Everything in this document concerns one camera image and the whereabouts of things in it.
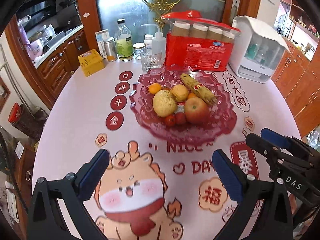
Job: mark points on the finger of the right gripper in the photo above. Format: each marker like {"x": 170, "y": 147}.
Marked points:
{"x": 274, "y": 154}
{"x": 277, "y": 136}

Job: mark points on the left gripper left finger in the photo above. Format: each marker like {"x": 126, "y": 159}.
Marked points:
{"x": 45, "y": 219}

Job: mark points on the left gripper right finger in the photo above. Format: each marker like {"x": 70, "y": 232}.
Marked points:
{"x": 275, "y": 218}

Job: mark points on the red apple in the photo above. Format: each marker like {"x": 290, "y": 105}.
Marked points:
{"x": 196, "y": 111}

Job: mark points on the spotted yellow banana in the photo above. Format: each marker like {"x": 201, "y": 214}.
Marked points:
{"x": 199, "y": 89}

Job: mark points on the red tomato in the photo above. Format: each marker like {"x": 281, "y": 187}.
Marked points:
{"x": 180, "y": 118}
{"x": 170, "y": 120}

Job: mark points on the small orange tangerine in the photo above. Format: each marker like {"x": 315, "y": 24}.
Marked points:
{"x": 155, "y": 88}

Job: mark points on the large orange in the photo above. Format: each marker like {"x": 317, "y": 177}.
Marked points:
{"x": 192, "y": 95}

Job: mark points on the white cup sterilizer box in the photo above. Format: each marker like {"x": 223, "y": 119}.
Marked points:
{"x": 257, "y": 50}

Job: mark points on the white plate price sticker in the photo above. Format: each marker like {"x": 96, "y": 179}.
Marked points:
{"x": 180, "y": 108}

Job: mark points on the small yellow orange fruit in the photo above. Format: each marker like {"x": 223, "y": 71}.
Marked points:
{"x": 180, "y": 92}

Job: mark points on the speckled yellow pear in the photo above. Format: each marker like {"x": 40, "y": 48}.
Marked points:
{"x": 164, "y": 103}

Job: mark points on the red paper cup package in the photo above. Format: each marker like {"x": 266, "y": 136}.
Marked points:
{"x": 197, "y": 43}

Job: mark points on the clear drinking glass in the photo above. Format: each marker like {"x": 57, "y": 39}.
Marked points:
{"x": 150, "y": 60}

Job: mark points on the white squeeze bottle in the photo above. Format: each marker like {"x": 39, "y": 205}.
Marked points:
{"x": 158, "y": 40}

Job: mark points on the yellow tin box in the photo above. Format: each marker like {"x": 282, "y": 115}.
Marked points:
{"x": 91, "y": 62}

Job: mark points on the small white pill bottle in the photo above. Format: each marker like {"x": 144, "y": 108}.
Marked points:
{"x": 148, "y": 41}

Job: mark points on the small glass jar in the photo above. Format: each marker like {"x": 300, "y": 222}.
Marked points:
{"x": 136, "y": 49}

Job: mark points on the glass bottle green label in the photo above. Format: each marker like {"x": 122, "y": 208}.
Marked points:
{"x": 123, "y": 39}

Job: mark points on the small metal can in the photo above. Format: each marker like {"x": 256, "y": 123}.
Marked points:
{"x": 110, "y": 48}

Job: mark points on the white carton box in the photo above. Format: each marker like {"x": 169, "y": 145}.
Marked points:
{"x": 101, "y": 36}

